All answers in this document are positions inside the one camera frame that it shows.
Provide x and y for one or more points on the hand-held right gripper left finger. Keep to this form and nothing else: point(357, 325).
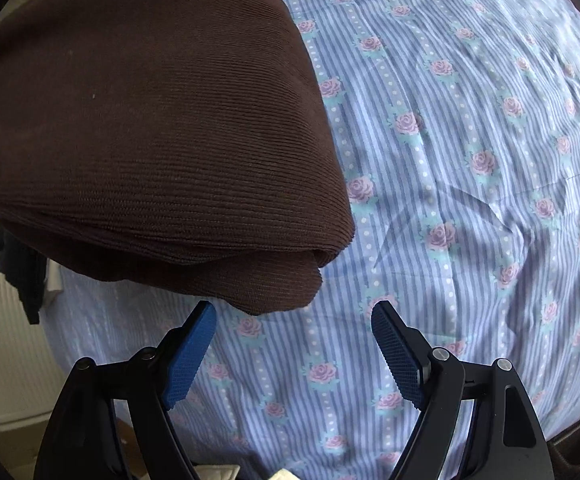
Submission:
point(189, 355)

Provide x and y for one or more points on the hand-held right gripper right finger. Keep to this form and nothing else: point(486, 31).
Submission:
point(400, 355)

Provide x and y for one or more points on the dark brown pants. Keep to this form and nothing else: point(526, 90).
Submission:
point(144, 135)

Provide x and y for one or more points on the white paper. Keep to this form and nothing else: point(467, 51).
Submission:
point(284, 475)

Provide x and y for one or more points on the blue floral striped bed sheet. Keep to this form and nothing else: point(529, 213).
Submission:
point(470, 185)

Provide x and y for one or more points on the cream slatted wardrobe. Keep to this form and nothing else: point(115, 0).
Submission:
point(4, 360)

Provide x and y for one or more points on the stack of dark folded clothes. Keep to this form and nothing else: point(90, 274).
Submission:
point(22, 270)

